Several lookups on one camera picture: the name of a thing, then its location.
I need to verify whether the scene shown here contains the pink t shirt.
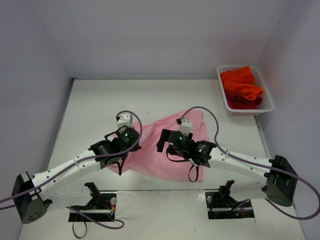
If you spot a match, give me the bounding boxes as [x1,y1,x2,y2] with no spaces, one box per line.
[121,111,203,183]

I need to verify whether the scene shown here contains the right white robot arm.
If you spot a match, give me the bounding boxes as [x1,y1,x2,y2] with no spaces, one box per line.
[156,129,298,207]

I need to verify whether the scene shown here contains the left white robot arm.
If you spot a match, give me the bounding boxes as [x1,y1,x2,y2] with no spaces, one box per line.
[11,126,142,224]

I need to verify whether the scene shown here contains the dark red t shirt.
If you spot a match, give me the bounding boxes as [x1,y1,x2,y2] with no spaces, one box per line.
[226,97,263,110]

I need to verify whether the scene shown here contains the orange t shirt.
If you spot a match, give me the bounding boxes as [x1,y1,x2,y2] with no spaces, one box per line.
[220,66,264,102]

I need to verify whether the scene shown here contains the white plastic basket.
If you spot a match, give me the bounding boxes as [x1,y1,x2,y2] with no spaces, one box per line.
[216,65,274,116]

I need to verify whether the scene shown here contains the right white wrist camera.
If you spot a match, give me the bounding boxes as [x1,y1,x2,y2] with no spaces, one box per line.
[177,118,193,137]

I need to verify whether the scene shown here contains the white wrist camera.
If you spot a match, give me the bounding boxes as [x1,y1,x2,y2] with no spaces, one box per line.
[177,118,193,137]
[116,112,133,129]

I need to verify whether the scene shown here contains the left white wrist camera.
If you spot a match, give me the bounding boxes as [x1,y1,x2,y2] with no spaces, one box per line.
[116,112,133,129]

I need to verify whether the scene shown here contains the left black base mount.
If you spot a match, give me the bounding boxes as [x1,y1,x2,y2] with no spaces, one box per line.
[71,191,117,222]

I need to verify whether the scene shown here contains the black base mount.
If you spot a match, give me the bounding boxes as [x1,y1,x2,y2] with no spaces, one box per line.
[205,191,255,220]
[71,191,117,222]

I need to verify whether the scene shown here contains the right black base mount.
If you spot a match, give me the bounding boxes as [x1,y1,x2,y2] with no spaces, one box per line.
[205,191,255,220]

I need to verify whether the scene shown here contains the thin black cable loop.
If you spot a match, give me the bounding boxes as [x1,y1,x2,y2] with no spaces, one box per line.
[72,212,88,239]

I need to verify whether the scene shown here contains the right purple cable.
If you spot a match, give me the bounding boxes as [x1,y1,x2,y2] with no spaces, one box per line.
[176,106,320,221]

